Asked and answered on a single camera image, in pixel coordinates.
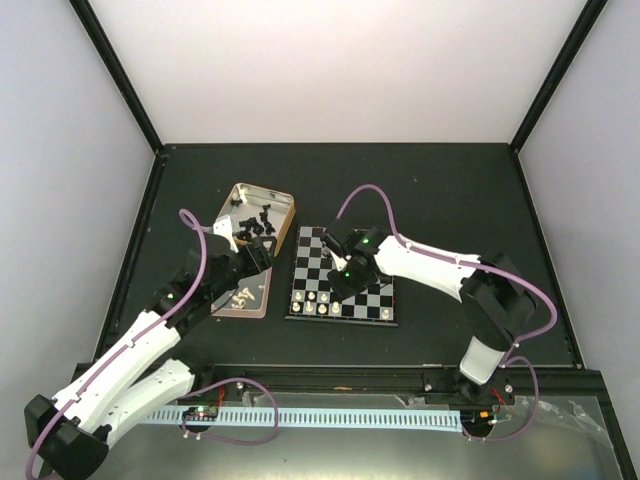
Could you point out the pink metal tin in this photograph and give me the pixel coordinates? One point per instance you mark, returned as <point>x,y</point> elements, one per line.
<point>222,306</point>

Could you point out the controller circuit board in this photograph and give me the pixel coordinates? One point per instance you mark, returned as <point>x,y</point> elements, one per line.
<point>200,413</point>
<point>484,417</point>

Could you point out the pile of black chess pieces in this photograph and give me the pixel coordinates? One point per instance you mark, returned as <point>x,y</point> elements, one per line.
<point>256,226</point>

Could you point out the left controller circuit board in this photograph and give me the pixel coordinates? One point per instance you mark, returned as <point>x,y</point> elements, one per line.
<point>200,413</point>

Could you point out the pile of white chess pieces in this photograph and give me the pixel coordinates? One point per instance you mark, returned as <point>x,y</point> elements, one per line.
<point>249,298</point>

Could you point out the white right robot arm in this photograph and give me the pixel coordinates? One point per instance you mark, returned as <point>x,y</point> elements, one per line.
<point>496,306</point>

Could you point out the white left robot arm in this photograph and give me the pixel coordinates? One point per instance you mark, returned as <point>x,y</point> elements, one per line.
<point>73,431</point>

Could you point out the black and grey chessboard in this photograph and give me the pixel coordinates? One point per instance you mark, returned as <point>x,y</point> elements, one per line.
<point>311,267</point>

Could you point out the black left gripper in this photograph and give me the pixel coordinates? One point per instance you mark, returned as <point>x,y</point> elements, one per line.
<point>265,260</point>

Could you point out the gold metal tin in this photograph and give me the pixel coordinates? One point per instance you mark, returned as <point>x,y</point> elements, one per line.
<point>253,198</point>

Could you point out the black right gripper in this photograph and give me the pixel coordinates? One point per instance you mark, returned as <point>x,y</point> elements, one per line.
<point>343,291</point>

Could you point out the light blue slotted cable duct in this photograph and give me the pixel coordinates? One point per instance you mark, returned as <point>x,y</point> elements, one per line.
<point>332,418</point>

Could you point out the right controller circuit board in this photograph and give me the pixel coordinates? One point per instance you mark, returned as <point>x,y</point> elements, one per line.
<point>484,417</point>

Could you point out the black mounting rail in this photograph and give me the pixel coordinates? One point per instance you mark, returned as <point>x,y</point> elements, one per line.
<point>368,380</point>

